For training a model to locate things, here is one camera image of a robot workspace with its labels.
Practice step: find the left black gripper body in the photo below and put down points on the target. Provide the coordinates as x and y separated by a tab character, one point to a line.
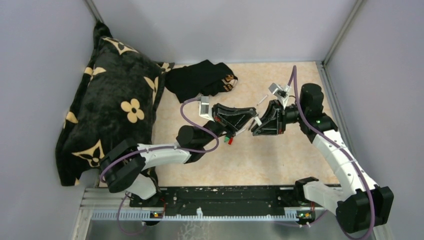
218	118

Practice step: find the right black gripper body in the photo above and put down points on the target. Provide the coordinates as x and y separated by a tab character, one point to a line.
279	120

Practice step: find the white pen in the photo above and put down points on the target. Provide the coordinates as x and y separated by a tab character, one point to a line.
257	120
241	131
262	100

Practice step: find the black thin pen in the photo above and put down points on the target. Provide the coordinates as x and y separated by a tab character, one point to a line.
251	125

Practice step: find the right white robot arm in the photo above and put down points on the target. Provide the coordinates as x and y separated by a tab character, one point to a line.
360	202

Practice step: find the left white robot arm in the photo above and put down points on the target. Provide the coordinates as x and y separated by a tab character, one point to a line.
122	167

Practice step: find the black folded cloth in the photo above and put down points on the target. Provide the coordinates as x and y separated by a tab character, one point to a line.
204	78

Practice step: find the black floral plush pillow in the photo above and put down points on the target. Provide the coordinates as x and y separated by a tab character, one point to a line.
117	98

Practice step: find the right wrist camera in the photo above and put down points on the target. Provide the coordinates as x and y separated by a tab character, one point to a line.
282	93

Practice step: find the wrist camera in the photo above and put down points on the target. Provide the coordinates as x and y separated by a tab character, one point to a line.
282	93
205	110

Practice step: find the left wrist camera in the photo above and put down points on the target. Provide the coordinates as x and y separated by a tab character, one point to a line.
205	110

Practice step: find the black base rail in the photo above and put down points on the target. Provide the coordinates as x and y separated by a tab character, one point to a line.
225	201

